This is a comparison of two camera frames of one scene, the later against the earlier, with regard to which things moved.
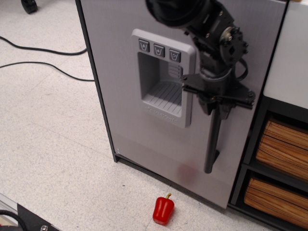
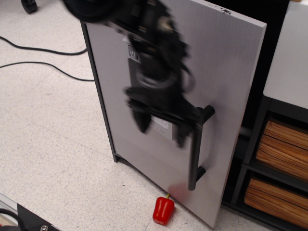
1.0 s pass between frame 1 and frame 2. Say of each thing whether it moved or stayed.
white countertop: stayed
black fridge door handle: moved
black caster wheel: stayed
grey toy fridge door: moved
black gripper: moved
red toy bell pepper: stayed
